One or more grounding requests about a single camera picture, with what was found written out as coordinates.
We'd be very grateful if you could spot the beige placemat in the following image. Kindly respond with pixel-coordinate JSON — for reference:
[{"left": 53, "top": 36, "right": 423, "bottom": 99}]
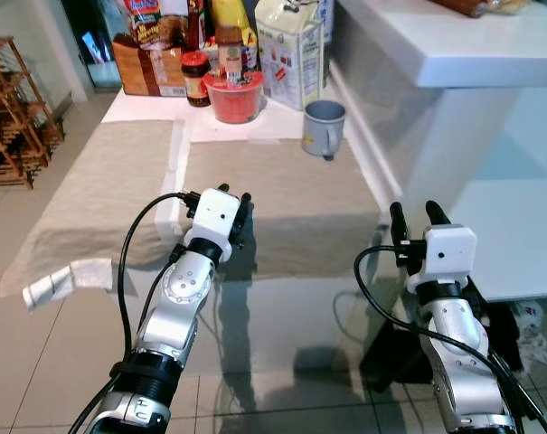
[
  {"left": 178, "top": 140, "right": 383, "bottom": 278},
  {"left": 0, "top": 118, "right": 179, "bottom": 295}
]

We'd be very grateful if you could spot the red plastic bowl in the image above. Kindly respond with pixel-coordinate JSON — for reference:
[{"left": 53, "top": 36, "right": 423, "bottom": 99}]
[{"left": 203, "top": 71, "right": 265, "bottom": 125}]

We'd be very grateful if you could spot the white table mat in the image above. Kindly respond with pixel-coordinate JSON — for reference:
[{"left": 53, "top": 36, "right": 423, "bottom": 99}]
[{"left": 101, "top": 88, "right": 333, "bottom": 146}]

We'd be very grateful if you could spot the dark jar with red lid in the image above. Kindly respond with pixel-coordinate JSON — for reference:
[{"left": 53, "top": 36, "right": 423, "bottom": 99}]
[{"left": 181, "top": 52, "right": 212, "bottom": 108}]

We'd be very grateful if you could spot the grey mug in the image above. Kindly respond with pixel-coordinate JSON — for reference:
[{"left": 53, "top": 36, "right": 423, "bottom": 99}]
[{"left": 302, "top": 99, "right": 347, "bottom": 162}]

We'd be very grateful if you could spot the small bottle with brown cap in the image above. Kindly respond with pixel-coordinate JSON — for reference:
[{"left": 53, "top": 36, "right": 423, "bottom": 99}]
[{"left": 216, "top": 25, "right": 247, "bottom": 87}]

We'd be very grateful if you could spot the brown cardboard box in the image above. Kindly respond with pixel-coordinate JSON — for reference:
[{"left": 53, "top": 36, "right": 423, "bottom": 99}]
[{"left": 112, "top": 34, "right": 188, "bottom": 98}]

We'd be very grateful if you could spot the patterned clothes pile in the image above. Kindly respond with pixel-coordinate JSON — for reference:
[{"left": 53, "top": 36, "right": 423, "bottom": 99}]
[{"left": 508, "top": 301, "right": 547, "bottom": 370}]

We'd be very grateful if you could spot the white printed carton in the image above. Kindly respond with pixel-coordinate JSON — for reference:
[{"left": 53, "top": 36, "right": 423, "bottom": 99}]
[{"left": 255, "top": 0, "right": 326, "bottom": 111}]

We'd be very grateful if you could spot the dark glass bottle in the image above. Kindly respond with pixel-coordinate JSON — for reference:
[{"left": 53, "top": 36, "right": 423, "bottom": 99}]
[{"left": 187, "top": 0, "right": 211, "bottom": 53}]

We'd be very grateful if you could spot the yellow bag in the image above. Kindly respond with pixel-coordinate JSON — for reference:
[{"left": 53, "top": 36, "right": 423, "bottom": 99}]
[{"left": 210, "top": 0, "right": 259, "bottom": 46}]

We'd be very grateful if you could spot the white counter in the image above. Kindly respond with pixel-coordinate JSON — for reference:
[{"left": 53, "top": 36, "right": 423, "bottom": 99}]
[{"left": 327, "top": 0, "right": 547, "bottom": 218}]

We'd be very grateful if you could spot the red and blue snack bag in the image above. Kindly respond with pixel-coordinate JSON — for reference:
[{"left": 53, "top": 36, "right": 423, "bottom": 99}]
[{"left": 119, "top": 0, "right": 191, "bottom": 51}]

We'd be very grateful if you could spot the white cloth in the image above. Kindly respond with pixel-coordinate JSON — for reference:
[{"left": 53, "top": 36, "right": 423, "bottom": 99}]
[{"left": 23, "top": 258, "right": 138, "bottom": 313}]

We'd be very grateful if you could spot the brown wooden board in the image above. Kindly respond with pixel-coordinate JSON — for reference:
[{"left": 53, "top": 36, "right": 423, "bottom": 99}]
[{"left": 431, "top": 0, "right": 509, "bottom": 19}]

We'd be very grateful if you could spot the wooden rack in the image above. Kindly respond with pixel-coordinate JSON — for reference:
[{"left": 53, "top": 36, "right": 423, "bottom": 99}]
[{"left": 0, "top": 36, "right": 64, "bottom": 189}]

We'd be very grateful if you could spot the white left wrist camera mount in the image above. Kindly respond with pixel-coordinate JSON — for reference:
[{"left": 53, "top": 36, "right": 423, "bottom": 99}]
[{"left": 189, "top": 188, "right": 243, "bottom": 263}]

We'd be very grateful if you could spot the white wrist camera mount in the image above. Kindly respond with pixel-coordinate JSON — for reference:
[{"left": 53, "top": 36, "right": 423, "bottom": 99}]
[
  {"left": 189, "top": 188, "right": 243, "bottom": 263},
  {"left": 406, "top": 226, "right": 478, "bottom": 295}
]

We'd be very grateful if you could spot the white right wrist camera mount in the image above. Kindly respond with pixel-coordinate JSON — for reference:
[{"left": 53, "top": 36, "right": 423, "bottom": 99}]
[{"left": 406, "top": 226, "right": 478, "bottom": 295}]

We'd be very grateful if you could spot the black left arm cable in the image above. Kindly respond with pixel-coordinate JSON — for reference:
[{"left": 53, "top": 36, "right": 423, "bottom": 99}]
[{"left": 68, "top": 191, "right": 195, "bottom": 434}]

